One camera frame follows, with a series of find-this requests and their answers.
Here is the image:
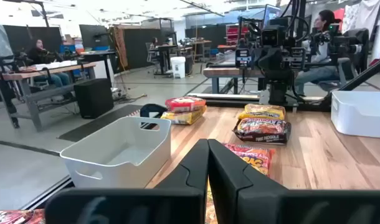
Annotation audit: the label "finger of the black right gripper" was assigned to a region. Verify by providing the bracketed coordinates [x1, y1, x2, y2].
[272, 51, 286, 80]
[259, 51, 273, 80]

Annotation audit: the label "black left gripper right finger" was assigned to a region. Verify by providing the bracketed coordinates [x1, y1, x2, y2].
[207, 139, 380, 224]

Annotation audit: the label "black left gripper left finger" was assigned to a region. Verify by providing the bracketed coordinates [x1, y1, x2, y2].
[45, 139, 209, 224]

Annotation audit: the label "red Maruchan noodle pack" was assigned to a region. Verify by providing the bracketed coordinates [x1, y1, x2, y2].
[205, 142, 277, 224]
[164, 96, 207, 113]

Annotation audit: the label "yellow Maruchan noodle pack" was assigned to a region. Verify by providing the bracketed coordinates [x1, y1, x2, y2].
[160, 105, 208, 126]
[238, 103, 287, 121]

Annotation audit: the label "wooden workbench blue-grey legs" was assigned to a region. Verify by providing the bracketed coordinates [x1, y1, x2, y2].
[202, 67, 265, 94]

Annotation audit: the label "red shelf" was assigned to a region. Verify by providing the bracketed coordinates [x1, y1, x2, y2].
[226, 24, 250, 46]

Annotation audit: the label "grey office chair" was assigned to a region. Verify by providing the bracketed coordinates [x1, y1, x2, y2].
[314, 57, 356, 94]

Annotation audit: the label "bluish monitor screen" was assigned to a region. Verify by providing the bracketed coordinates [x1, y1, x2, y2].
[262, 3, 282, 29]

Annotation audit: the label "white plastic bin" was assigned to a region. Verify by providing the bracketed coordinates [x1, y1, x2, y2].
[330, 90, 380, 140]
[59, 116, 172, 190]

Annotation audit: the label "black office chair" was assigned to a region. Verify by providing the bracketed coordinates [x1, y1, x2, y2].
[342, 27, 370, 82]

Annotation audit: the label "white hanging cloth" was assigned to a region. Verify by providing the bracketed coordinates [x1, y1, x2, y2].
[342, 0, 380, 35]

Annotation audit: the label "white trash bin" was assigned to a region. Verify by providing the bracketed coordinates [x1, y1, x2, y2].
[170, 56, 187, 79]

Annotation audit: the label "black hazard-striped floor mat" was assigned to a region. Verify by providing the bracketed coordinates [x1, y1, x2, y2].
[57, 104, 144, 143]

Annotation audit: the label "black table clamp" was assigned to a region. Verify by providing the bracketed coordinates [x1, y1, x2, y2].
[139, 103, 168, 119]

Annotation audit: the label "black standing desk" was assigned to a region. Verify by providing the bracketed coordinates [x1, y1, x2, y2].
[148, 44, 178, 77]

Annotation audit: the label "black floor cabinet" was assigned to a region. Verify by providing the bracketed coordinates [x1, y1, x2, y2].
[73, 78, 115, 119]

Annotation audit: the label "wooden workbench grey legs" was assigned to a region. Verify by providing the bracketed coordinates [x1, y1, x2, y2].
[0, 61, 97, 131]

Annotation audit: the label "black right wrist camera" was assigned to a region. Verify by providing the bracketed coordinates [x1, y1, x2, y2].
[260, 24, 287, 47]

